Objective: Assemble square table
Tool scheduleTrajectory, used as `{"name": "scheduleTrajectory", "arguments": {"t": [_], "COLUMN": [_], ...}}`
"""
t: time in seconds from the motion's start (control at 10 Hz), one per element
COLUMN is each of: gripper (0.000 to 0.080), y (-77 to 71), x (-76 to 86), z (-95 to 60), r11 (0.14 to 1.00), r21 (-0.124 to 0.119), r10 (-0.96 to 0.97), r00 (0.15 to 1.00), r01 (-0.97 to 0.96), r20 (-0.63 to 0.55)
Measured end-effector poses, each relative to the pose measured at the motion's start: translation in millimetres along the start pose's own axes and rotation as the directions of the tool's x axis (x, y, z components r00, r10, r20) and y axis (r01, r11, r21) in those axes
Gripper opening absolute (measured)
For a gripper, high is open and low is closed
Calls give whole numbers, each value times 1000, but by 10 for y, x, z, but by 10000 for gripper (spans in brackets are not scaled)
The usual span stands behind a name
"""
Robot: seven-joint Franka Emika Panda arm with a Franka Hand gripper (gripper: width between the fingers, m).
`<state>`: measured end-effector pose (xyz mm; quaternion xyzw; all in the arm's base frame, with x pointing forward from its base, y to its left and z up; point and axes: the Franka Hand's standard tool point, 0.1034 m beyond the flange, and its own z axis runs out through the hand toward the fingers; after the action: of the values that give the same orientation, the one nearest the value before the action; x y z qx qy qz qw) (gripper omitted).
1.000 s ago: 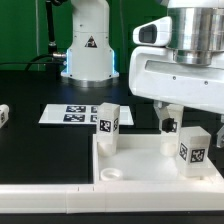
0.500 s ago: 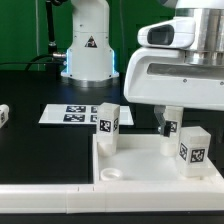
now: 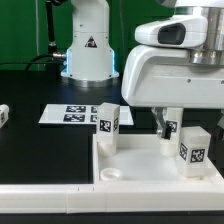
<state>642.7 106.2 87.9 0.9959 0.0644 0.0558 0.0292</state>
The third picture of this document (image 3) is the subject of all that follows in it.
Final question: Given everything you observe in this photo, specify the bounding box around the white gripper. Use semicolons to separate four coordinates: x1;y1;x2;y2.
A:
121;45;224;140

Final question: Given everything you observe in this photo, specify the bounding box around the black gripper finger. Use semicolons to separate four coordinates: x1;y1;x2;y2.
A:
217;109;224;140

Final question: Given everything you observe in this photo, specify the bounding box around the white square table top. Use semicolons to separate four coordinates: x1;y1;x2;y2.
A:
92;134;224;183

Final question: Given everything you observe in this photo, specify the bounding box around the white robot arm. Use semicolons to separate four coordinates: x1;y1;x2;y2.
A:
52;0;224;137

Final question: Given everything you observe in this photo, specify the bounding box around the white base tag plate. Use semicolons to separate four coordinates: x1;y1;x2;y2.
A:
38;103;135;126

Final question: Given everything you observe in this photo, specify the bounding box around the white L-shaped obstacle fence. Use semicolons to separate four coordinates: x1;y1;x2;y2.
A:
0;181;224;214

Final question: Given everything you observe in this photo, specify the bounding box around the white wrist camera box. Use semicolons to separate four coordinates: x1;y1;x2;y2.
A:
135;15;208;48

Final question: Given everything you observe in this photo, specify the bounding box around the black cable with connector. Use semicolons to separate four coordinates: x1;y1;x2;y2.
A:
0;0;68;72

